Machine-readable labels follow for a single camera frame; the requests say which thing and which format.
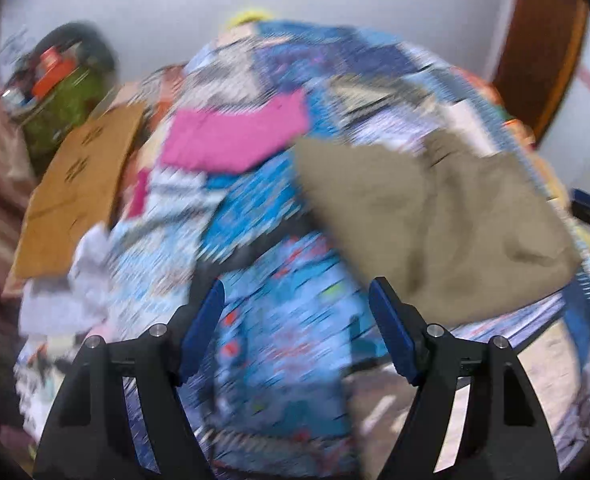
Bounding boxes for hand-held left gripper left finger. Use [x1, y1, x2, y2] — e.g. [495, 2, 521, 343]
[32, 279, 226, 480]

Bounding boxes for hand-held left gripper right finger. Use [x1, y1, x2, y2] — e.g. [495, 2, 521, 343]
[367, 276, 560, 480]

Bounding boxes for khaki pants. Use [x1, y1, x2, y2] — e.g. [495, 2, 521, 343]
[292, 130, 583, 328]

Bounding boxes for blue patchwork quilt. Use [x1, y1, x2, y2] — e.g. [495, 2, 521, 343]
[15, 20, 590, 480]

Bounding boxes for white paper sheets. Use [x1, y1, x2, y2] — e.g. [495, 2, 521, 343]
[19, 227, 113, 336]

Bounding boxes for brown wooden door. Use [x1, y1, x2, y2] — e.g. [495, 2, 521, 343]
[490, 0, 590, 148]

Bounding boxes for bamboo lap desk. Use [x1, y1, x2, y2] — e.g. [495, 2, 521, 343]
[5, 102, 148, 296]

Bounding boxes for pink garment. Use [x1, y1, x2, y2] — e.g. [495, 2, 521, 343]
[160, 95, 310, 176]

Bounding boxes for striped orange blanket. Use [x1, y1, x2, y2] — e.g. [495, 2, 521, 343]
[120, 65, 190, 121]

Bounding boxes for green patterned storage bag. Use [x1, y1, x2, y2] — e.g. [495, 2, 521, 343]
[20, 70, 108, 171]

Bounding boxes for grey neck pillow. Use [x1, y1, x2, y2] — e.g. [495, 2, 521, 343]
[35, 20, 118, 91]

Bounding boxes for orange box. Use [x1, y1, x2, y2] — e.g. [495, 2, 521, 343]
[30, 47, 76, 98]

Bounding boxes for yellow foam arch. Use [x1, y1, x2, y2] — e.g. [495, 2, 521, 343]
[225, 6, 278, 31]

